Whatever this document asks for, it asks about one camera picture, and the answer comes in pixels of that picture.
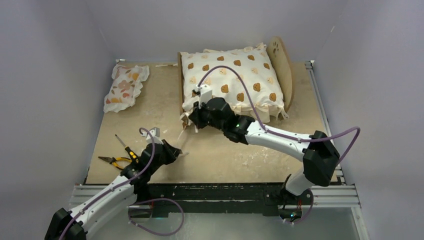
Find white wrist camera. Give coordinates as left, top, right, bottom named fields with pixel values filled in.
left=192, top=84, right=213, bottom=109
left=140, top=127, right=163, bottom=145

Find aluminium table frame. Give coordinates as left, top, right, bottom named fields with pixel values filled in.
left=67, top=59, right=370, bottom=240

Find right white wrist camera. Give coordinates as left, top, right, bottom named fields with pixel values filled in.
left=192, top=84, right=213, bottom=109

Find floral print small pillow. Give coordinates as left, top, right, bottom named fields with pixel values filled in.
left=103, top=63, right=150, bottom=113

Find yellow handled pliers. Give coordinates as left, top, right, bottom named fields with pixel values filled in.
left=98, top=156, right=132, bottom=170

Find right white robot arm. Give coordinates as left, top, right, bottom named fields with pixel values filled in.
left=188, top=97, right=340, bottom=196

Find yellow black screwdriver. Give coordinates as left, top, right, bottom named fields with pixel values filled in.
left=114, top=134, right=139, bottom=163

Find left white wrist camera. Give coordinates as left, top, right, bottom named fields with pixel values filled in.
left=140, top=127, right=163, bottom=145

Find bear print white cushion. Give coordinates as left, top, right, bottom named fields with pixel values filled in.
left=155, top=42, right=290, bottom=157

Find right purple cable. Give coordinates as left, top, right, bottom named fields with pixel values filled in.
left=197, top=65, right=361, bottom=226

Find wooden pet bed frame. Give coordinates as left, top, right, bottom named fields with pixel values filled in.
left=177, top=36, right=295, bottom=128

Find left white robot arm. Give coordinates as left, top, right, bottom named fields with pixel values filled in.
left=44, top=140, right=183, bottom=240

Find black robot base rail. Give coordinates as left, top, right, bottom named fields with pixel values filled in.
left=136, top=182, right=313, bottom=218

